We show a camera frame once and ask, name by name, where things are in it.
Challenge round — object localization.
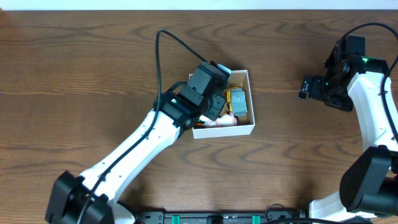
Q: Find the right black cable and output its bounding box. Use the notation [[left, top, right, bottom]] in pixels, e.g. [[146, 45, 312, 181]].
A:
[[340, 22, 398, 144]]

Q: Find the white cardboard box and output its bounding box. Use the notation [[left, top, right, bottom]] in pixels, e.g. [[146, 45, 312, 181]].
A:
[[192, 70, 256, 139]]

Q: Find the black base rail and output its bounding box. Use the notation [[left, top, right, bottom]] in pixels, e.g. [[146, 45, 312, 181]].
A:
[[133, 203, 371, 224]]

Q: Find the grey yellow toy truck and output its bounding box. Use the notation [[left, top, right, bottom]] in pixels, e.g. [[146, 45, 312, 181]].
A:
[[226, 87, 248, 116]]

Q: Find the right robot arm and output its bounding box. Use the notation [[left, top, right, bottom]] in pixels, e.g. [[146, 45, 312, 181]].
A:
[[298, 35, 397, 222]]

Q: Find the black cable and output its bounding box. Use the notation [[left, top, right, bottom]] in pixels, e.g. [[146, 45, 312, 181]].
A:
[[340, 22, 398, 144], [76, 29, 209, 224]]

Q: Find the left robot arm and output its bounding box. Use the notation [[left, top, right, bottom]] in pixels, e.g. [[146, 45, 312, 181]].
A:
[[45, 62, 232, 223]]

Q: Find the white duck toy pink hat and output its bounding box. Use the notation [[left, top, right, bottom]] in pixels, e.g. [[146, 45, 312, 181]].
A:
[[196, 113, 238, 128]]

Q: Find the left black cable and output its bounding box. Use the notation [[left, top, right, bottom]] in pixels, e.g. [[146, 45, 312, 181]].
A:
[[76, 29, 209, 224]]

